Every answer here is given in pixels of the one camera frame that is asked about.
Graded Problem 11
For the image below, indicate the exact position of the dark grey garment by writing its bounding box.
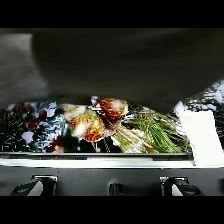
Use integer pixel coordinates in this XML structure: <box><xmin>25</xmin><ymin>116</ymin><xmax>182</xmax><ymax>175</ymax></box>
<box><xmin>0</xmin><ymin>28</ymin><xmax>224</xmax><ymax>115</ymax></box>

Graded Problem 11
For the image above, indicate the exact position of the silver frame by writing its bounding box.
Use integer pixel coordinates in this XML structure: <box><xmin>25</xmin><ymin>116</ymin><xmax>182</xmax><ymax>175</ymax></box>
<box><xmin>0</xmin><ymin>152</ymin><xmax>224</xmax><ymax>197</ymax></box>

